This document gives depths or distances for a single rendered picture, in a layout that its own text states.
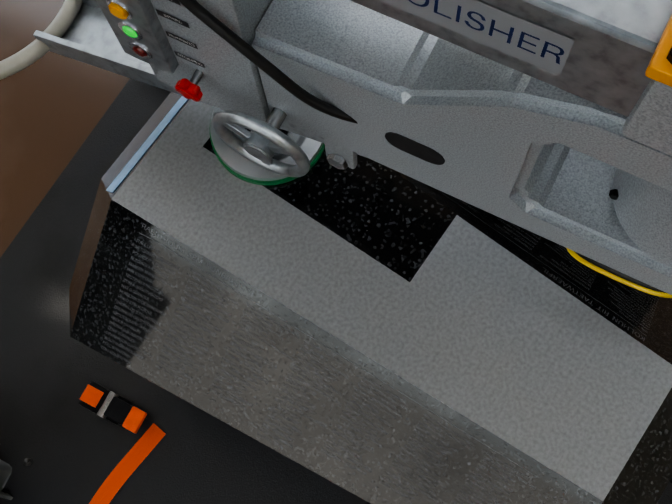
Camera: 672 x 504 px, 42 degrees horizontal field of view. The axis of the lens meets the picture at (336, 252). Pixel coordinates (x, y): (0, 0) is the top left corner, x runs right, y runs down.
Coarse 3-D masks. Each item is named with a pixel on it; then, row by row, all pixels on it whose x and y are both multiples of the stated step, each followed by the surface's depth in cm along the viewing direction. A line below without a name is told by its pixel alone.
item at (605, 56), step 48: (384, 0) 82; (432, 0) 78; (480, 0) 75; (528, 0) 72; (576, 0) 71; (624, 0) 71; (480, 48) 82; (528, 48) 78; (576, 48) 74; (624, 48) 71; (624, 96) 78
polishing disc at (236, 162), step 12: (216, 108) 163; (216, 144) 161; (300, 144) 160; (312, 144) 160; (228, 156) 160; (240, 156) 160; (276, 156) 160; (288, 156) 160; (312, 156) 159; (240, 168) 159; (252, 168) 159; (264, 180) 160
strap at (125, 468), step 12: (156, 432) 233; (144, 444) 233; (156, 444) 233; (132, 456) 232; (144, 456) 232; (120, 468) 231; (132, 468) 231; (108, 480) 231; (120, 480) 230; (96, 492) 230; (108, 492) 230
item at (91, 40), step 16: (80, 16) 164; (96, 16) 163; (80, 32) 162; (96, 32) 161; (112, 32) 160; (64, 48) 158; (80, 48) 155; (96, 48) 160; (112, 48) 159; (96, 64) 157; (112, 64) 153; (128, 64) 150; (144, 64) 155; (144, 80) 153; (288, 128) 140; (336, 160) 132
